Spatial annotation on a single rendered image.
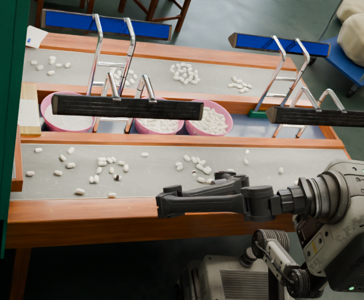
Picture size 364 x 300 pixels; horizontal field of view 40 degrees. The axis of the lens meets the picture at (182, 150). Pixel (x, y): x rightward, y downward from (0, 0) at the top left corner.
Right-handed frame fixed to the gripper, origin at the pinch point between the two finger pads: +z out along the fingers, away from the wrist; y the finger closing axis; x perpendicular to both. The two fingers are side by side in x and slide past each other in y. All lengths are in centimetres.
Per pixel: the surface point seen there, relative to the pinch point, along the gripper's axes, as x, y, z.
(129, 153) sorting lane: -6.1, 34.9, 20.0
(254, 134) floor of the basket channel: -15, -43, 41
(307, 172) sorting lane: 1, -59, 11
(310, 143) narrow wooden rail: -13, -68, 24
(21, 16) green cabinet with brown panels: -52, 92, -71
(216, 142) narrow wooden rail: -12.2, -10.4, 23.0
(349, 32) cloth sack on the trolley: -99, -216, 178
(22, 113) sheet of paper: -21, 81, 33
